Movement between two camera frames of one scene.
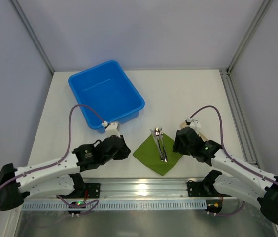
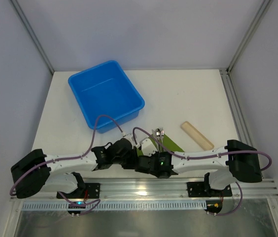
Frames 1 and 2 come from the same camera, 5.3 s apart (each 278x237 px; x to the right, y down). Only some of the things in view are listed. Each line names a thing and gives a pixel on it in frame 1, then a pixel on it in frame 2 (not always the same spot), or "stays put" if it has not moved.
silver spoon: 156,134 stays put
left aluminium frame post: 16,4 stays put
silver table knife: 157,145 stays put
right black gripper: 179,141 → 142,163
